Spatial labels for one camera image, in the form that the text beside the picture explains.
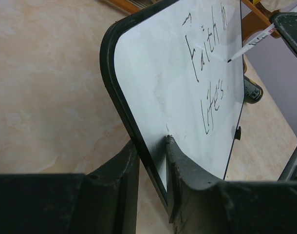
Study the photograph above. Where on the black white marker pen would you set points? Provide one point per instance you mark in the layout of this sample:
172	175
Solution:
265	33

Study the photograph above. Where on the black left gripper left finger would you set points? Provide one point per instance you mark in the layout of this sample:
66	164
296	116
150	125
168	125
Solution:
101	202

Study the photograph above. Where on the white whiteboard black frame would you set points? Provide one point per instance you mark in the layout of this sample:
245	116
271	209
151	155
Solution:
202	118

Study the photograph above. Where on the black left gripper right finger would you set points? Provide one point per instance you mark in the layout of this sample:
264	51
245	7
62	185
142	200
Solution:
200	203

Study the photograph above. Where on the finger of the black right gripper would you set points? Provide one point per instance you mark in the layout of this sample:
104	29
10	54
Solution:
286	24

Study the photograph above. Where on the orange wooden shelf rack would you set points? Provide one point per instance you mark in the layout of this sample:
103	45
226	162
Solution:
255	22

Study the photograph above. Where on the black yellow drink can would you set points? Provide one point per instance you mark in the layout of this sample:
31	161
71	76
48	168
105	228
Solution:
252	91

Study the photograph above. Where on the white paper bag right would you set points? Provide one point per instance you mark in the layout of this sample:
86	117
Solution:
273	5

